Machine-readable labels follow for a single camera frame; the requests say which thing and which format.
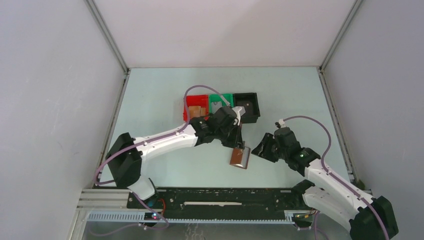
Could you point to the black plastic bin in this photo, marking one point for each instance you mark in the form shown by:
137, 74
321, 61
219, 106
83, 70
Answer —
251, 96

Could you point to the brown leather card holder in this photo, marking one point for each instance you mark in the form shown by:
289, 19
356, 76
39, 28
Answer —
240, 157

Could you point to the orange cards in red bin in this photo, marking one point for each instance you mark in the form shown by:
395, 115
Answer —
196, 111

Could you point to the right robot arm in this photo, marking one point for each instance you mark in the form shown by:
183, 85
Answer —
364, 216

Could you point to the aluminium frame rails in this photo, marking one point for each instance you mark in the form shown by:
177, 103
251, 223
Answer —
98, 205

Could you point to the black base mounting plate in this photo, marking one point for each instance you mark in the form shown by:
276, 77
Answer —
231, 204

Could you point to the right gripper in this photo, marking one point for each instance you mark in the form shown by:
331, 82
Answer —
262, 152

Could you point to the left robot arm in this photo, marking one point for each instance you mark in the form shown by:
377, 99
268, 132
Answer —
128, 154

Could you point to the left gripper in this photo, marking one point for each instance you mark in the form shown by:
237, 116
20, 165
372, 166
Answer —
233, 143

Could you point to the white cards in green bin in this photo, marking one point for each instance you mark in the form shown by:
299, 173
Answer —
216, 105

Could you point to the red plastic bin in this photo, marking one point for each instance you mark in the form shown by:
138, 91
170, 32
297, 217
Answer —
190, 100

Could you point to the green plastic bin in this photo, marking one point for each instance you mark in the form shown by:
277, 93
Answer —
216, 98

